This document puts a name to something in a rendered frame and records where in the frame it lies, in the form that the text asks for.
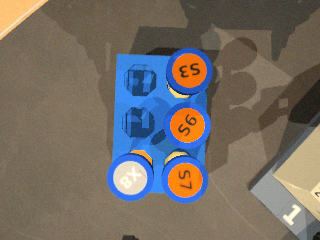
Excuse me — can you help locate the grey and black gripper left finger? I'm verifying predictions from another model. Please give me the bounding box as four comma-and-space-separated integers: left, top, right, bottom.
122, 235, 139, 240

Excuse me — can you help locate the beige block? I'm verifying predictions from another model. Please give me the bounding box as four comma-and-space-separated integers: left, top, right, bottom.
273, 124, 320, 222

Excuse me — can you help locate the blue tube rack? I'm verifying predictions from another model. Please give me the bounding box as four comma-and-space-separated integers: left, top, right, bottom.
113, 54, 207, 193

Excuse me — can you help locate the clear conical tube with yellow liquid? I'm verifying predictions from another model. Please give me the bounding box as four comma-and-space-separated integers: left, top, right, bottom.
166, 48, 213, 98

